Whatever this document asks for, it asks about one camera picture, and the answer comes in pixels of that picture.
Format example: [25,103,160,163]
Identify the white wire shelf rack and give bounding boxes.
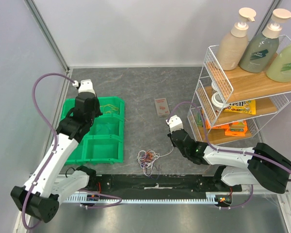
[187,45,291,145]

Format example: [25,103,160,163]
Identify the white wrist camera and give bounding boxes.
[72,80,96,95]
[166,115,183,133]

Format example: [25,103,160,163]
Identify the purple left arm hose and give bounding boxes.
[21,72,123,230]

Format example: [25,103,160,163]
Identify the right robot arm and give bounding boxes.
[168,129,291,194]

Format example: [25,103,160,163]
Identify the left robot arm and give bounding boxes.
[11,92,102,223]

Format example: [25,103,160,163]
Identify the white yogurt cup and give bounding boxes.
[211,82,228,109]

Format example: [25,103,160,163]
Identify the grey-green pump bottle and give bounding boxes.
[239,8,291,73]

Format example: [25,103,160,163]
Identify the blue cable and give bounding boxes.
[96,123,114,134]

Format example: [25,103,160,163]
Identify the orange cable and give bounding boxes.
[144,150,158,163]

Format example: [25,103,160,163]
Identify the light green pump bottle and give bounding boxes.
[266,44,291,83]

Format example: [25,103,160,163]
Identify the white cable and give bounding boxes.
[136,145,174,176]

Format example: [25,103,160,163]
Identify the yellow candy bag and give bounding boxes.
[224,100,256,115]

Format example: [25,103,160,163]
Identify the aluminium slotted rail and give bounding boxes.
[63,193,233,204]

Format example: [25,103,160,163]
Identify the orange snack packet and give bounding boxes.
[205,110,250,136]

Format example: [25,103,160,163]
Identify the green snack box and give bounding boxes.
[195,110,203,127]

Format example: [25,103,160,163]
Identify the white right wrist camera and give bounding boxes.
[166,115,183,133]

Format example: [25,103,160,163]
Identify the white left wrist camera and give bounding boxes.
[72,80,96,95]

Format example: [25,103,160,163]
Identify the beige pump bottle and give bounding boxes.
[216,7,257,71]

